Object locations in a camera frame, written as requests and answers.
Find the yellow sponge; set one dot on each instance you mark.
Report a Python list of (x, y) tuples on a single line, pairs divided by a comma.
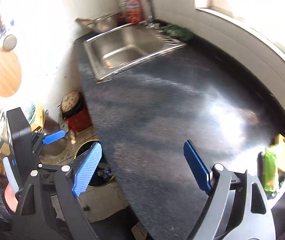
[(280, 152)]

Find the yellow cardboard box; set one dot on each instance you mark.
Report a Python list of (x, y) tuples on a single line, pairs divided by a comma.
[(36, 117)]

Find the green dish cloth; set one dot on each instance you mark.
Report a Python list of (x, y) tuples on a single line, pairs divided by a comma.
[(176, 32)]

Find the stainless steel sink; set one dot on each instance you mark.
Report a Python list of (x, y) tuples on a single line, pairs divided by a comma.
[(124, 47)]

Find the green torn carton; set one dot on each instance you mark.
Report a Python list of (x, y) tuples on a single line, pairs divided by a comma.
[(270, 169)]

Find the metal strainer on wall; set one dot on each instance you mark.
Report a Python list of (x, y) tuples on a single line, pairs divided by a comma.
[(9, 42)]

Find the black trash bin yellow rim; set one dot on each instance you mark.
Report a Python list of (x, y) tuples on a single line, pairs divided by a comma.
[(103, 174)]

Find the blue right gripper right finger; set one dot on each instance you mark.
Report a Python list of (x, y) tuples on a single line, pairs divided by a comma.
[(197, 166)]

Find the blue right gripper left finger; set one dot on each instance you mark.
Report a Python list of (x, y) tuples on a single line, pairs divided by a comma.
[(84, 168)]

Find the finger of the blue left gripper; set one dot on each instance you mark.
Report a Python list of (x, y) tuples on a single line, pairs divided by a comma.
[(10, 175), (50, 138)]

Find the red detergent bottle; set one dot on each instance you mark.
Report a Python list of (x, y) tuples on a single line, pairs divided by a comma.
[(134, 11)]

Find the steel basin beside sink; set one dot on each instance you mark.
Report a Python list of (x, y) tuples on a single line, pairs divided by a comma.
[(101, 24)]

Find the round wooden board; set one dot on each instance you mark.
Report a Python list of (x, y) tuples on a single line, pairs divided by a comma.
[(10, 73)]

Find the chrome faucet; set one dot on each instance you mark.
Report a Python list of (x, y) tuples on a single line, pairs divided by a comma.
[(147, 13)]

